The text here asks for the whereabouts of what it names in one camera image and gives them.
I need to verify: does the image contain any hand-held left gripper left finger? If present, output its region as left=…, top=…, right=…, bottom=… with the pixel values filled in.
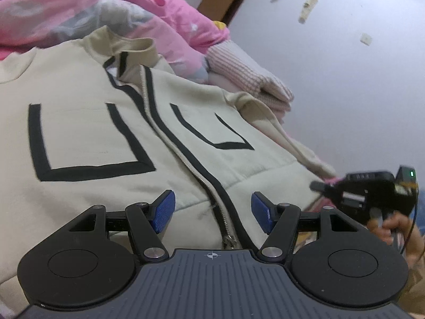
left=53, top=190, right=175, bottom=264

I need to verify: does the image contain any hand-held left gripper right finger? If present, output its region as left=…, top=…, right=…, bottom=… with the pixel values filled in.
left=251, top=192, right=377, bottom=264

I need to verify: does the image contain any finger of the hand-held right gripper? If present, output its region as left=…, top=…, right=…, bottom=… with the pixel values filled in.
left=309, top=180, right=347, bottom=196

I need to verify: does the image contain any beige zip jacket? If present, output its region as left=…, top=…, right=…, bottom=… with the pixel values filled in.
left=0, top=25, right=337, bottom=306

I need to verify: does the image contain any person's right forearm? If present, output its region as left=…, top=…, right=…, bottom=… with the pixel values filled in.
left=397, top=234, right=425, bottom=319

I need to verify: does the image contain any person's right hand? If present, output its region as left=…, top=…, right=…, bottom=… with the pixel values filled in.
left=367, top=213, right=418, bottom=267

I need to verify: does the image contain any pink checked folded towel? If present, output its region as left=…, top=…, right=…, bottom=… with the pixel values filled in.
left=206, top=40, right=294, bottom=102

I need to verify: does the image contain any pink printed quilt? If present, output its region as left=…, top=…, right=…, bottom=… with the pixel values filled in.
left=0, top=0, right=230, bottom=83

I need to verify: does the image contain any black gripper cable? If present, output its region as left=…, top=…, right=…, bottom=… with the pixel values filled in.
left=402, top=186, right=419, bottom=250

